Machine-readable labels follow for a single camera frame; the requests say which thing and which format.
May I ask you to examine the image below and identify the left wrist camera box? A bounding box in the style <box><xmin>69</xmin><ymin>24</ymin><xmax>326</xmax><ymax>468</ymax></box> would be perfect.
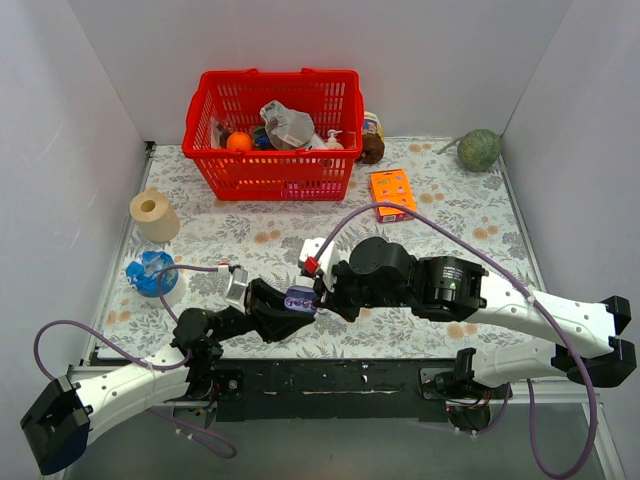
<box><xmin>224</xmin><ymin>266</ymin><xmax>249</xmax><ymax>313</ymax></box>

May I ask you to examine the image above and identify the orange fruit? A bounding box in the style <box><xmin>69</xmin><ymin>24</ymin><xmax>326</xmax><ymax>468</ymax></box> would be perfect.
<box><xmin>226</xmin><ymin>131</ymin><xmax>253</xmax><ymax>151</ymax></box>

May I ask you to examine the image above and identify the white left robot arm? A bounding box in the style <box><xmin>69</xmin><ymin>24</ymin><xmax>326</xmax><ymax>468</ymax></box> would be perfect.
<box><xmin>20</xmin><ymin>305</ymin><xmax>314</xmax><ymax>475</ymax></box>

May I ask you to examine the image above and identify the grey crumpled bag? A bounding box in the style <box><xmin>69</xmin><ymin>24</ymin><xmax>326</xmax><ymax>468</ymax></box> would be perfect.
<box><xmin>260</xmin><ymin>100</ymin><xmax>315</xmax><ymax>151</ymax></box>

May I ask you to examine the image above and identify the dark green toy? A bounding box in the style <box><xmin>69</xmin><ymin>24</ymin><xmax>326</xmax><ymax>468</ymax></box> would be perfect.
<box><xmin>250</xmin><ymin>125</ymin><xmax>274</xmax><ymax>151</ymax></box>

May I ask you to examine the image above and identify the floral patterned table mat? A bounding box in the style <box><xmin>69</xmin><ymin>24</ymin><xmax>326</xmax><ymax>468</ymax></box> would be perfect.
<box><xmin>96</xmin><ymin>137</ymin><xmax>539</xmax><ymax>361</ymax></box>

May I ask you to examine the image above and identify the beige paper roll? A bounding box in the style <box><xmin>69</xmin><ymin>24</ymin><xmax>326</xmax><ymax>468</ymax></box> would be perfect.
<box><xmin>129</xmin><ymin>188</ymin><xmax>180</xmax><ymax>243</ymax></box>

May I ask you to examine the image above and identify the blue wrapped tissue roll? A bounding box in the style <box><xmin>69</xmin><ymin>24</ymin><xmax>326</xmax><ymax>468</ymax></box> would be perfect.
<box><xmin>125</xmin><ymin>250</ymin><xmax>187</xmax><ymax>307</ymax></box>

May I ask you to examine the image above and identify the orange snack box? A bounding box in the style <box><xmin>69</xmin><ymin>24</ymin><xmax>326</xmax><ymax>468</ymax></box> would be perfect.
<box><xmin>369</xmin><ymin>169</ymin><xmax>416</xmax><ymax>223</ymax></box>

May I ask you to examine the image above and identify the green melon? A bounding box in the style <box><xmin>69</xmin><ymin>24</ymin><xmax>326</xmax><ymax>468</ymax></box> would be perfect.
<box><xmin>436</xmin><ymin>129</ymin><xmax>502</xmax><ymax>172</ymax></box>

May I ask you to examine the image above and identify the red plastic shopping basket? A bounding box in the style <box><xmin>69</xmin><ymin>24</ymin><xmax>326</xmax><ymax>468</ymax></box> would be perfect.
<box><xmin>182</xmin><ymin>68</ymin><xmax>364</xmax><ymax>201</ymax></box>

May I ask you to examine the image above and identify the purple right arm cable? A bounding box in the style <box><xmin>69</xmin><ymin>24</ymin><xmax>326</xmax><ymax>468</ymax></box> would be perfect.
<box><xmin>319</xmin><ymin>202</ymin><xmax>599</xmax><ymax>479</ymax></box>

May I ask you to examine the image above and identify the brown jar with label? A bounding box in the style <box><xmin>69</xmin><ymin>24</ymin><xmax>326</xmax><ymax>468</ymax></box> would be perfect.
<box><xmin>356</xmin><ymin>111</ymin><xmax>385</xmax><ymax>165</ymax></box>

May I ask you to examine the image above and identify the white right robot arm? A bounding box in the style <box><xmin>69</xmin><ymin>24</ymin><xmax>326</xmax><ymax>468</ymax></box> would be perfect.
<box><xmin>245</xmin><ymin>237</ymin><xmax>637</xmax><ymax>398</ymax></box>

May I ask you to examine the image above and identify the lavender earbud charging case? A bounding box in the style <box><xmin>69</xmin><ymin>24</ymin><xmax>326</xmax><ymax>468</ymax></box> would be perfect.
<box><xmin>284</xmin><ymin>285</ymin><xmax>317</xmax><ymax>314</ymax></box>

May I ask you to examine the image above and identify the white pump bottle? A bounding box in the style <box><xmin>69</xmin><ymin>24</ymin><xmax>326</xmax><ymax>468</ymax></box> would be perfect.
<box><xmin>325</xmin><ymin>129</ymin><xmax>343</xmax><ymax>150</ymax></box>

